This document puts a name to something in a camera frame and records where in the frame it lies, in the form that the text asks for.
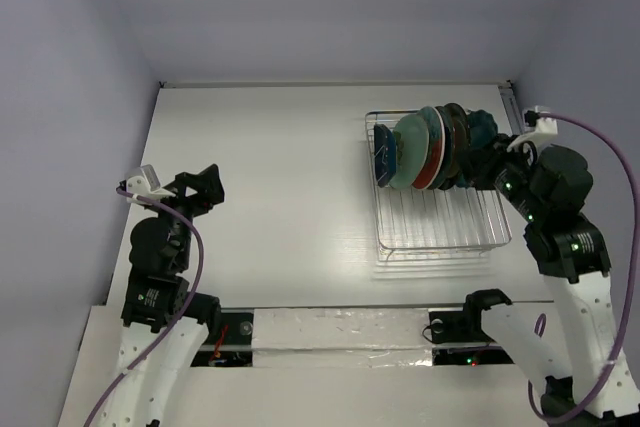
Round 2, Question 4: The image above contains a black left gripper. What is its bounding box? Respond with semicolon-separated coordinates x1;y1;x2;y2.
146;163;223;268

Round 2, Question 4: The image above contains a teal scalloped plate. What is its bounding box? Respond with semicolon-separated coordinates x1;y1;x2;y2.
467;110;498;150

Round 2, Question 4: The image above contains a brown rim cream plate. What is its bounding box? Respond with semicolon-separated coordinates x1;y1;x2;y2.
444;103;470;187

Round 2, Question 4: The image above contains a red teal floral plate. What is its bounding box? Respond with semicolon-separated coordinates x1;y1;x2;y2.
390;106;445;190

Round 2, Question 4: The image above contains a dark blue leaf dish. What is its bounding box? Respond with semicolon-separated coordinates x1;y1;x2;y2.
373;124;397;188

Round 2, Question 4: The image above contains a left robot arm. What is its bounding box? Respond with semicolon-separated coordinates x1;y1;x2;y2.
85;164;225;426

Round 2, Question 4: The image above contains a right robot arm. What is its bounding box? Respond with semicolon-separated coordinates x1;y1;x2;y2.
460;134;639;426

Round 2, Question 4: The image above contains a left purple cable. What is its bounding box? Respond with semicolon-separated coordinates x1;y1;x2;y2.
82;186;207;427

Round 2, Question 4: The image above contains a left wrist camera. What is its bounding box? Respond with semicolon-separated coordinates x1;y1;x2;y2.
120;164;175;204

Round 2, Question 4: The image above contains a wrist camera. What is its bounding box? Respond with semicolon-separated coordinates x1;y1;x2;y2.
120;164;175;204
507;105;558;152

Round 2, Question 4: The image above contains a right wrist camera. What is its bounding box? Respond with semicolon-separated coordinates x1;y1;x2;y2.
507;105;558;152

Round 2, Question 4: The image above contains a metal wire dish rack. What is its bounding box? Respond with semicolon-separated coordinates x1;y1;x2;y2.
364;107;513;263

